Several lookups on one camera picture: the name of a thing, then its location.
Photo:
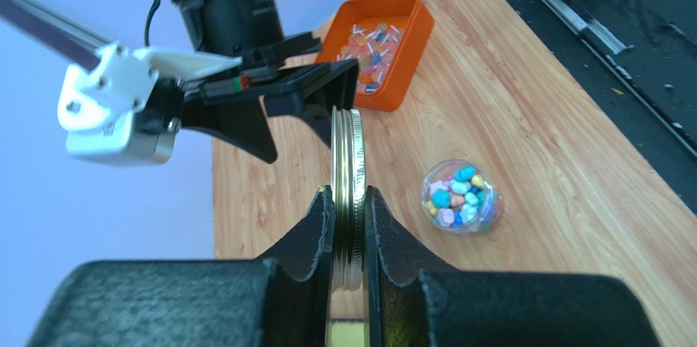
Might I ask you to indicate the orange tray of candies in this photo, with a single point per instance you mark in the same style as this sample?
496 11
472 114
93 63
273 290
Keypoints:
387 38

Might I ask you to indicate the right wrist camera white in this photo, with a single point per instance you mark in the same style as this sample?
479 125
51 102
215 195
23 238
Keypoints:
128 109

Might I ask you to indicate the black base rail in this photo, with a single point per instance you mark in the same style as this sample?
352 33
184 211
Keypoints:
651 47

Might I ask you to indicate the clear plastic cup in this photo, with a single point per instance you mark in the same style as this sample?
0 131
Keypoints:
457 197

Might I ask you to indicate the white round lid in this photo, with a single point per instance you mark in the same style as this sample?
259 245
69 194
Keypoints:
348 185

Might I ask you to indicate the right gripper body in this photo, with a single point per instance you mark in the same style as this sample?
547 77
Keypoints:
252 82

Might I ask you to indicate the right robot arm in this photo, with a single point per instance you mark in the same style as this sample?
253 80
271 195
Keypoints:
224 27

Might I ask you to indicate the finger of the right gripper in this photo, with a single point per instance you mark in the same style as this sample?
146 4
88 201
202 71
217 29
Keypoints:
311 92
242 124

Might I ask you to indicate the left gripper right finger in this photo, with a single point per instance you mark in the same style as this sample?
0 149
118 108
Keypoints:
415 298

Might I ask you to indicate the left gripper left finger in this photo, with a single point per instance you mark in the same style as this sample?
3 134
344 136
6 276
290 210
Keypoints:
280 298

